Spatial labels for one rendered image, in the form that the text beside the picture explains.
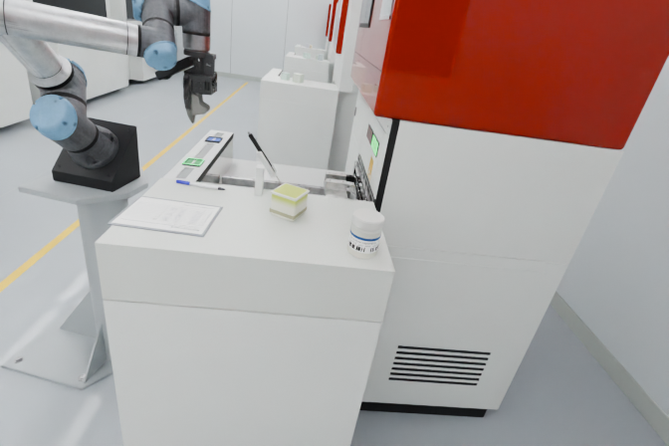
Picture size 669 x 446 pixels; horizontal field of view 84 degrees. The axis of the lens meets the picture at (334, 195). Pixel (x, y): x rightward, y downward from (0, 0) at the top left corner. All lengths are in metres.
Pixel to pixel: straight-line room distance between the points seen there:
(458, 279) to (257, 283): 0.74
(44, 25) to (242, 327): 0.78
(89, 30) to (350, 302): 0.84
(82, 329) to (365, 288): 1.51
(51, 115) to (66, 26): 0.36
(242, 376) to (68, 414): 0.94
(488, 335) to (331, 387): 0.71
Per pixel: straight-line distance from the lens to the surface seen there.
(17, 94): 5.03
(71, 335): 2.12
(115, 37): 1.06
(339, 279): 0.83
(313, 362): 1.00
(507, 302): 1.49
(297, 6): 9.13
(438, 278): 1.32
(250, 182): 1.46
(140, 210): 0.99
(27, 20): 1.06
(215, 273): 0.85
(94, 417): 1.82
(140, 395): 1.17
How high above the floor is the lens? 1.43
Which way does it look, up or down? 24 degrees down
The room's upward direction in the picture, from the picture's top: 9 degrees clockwise
